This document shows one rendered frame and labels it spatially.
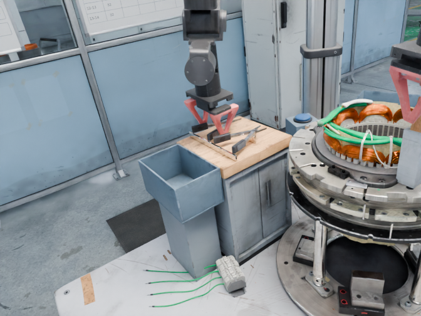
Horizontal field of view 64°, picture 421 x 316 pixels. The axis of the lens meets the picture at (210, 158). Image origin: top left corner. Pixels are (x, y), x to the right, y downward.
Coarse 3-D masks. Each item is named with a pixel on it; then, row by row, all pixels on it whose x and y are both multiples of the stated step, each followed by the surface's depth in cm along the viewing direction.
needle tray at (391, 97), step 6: (366, 90) 94; (360, 96) 93; (366, 96) 95; (372, 96) 94; (378, 96) 93; (384, 96) 92; (390, 96) 91; (396, 96) 90; (414, 96) 88; (390, 102) 92; (396, 102) 91; (414, 102) 88
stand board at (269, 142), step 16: (240, 128) 84; (192, 144) 79; (224, 144) 77; (256, 144) 75; (272, 144) 74; (288, 144) 77; (208, 160) 72; (224, 160) 71; (240, 160) 70; (256, 160) 72; (224, 176) 68
